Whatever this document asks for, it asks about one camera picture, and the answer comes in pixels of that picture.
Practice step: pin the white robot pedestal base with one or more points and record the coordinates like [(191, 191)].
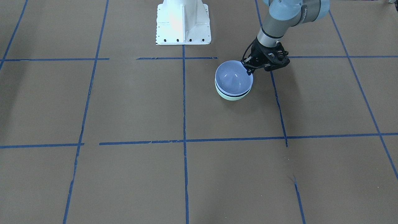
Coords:
[(182, 22)]

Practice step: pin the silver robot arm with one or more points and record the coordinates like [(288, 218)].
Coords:
[(283, 14)]

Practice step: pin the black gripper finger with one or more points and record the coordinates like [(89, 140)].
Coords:
[(250, 69), (269, 67)]

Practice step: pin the green bowl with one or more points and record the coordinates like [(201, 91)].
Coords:
[(230, 97)]

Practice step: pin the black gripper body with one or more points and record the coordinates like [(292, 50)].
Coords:
[(257, 53)]

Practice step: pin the blue bowl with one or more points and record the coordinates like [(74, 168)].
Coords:
[(232, 78)]

